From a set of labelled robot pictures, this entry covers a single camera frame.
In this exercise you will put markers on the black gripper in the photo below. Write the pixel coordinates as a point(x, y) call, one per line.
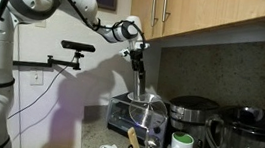
point(136, 62)

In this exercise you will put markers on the stainless steel flask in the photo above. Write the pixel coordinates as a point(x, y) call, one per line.
point(136, 88)

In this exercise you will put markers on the glass lid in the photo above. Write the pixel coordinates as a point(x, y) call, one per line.
point(141, 110)

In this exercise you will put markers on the silver toaster oven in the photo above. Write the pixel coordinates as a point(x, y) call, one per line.
point(118, 112)

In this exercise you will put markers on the black steel coffee maker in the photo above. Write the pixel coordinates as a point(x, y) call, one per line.
point(191, 114)

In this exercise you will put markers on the wooden spatula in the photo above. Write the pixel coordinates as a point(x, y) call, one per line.
point(134, 141)

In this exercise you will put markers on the black bar camera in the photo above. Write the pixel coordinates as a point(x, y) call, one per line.
point(77, 46)

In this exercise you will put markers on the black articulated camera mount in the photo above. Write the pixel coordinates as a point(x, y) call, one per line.
point(63, 63)

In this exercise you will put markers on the wooden wall cabinet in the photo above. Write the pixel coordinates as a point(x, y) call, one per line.
point(213, 9)

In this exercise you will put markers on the white light switch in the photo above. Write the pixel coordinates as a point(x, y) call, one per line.
point(37, 78)

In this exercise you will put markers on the small white wall outlet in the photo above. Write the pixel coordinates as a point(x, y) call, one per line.
point(41, 24)

